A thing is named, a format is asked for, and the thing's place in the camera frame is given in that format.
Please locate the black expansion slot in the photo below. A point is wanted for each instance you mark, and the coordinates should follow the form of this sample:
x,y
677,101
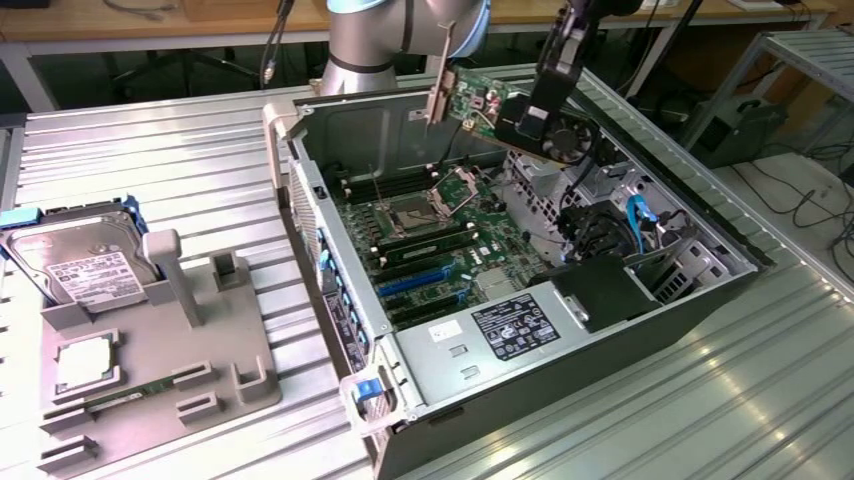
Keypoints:
x,y
427,311

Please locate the hard disk in blue caddy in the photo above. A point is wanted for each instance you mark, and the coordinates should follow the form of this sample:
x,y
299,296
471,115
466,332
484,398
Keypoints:
x,y
80,260

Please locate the green graphics card with fan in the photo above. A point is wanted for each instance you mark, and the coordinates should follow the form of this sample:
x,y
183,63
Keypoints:
x,y
487,107

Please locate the grey parts rack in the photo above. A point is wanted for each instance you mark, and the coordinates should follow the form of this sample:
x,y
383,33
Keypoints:
x,y
167,360

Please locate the blue case latch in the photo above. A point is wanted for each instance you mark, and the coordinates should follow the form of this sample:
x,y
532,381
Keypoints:
x,y
367,391

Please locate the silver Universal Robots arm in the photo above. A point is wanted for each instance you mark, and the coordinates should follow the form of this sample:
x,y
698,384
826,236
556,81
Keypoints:
x,y
374,40

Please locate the loose green RAM stick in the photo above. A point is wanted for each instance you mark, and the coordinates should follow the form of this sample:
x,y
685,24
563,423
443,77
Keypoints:
x,y
129,392

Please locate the silver chipset heatsink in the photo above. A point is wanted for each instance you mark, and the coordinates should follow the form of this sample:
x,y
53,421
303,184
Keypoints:
x,y
499,283

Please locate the black box on floor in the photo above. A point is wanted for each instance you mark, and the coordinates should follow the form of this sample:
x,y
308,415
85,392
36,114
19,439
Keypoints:
x,y
741,132

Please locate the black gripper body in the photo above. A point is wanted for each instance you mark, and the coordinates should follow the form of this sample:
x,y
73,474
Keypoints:
x,y
603,6

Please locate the silver CPU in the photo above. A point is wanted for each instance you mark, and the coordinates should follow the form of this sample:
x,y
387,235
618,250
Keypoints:
x,y
84,364

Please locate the green motherboard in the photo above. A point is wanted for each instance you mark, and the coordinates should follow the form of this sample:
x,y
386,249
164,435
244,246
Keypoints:
x,y
460,260

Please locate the metal socket cover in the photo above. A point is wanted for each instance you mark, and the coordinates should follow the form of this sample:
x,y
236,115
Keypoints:
x,y
458,189

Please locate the CPU socket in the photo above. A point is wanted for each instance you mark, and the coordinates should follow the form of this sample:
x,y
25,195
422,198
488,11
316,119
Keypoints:
x,y
408,215

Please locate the black RAM slot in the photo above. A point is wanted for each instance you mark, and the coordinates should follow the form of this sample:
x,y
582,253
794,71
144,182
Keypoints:
x,y
383,181
390,191

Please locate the wooden desk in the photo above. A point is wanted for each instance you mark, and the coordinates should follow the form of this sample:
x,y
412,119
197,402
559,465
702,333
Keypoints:
x,y
167,17

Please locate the thin metal locking lever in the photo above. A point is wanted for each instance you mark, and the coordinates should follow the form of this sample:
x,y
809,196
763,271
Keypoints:
x,y
379,195

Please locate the silver disk bay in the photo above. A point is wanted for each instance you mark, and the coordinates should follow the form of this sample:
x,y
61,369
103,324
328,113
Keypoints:
x,y
543,180

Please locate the long blue expansion slot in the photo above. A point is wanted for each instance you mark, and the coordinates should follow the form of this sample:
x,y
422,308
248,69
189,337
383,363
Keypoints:
x,y
414,282

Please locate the metal slat side table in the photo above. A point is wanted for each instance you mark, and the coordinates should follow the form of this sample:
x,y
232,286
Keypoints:
x,y
810,50

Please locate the open black PC case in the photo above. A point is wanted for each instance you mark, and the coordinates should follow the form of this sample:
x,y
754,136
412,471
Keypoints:
x,y
600,300

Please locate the black plastic shroud block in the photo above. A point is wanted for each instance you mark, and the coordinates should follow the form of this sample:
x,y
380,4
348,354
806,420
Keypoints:
x,y
603,292

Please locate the grey power supply with label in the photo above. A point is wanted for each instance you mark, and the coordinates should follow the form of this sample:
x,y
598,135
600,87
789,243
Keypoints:
x,y
494,345

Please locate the installed green RAM stick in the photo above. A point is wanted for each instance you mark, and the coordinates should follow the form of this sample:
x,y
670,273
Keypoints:
x,y
422,250

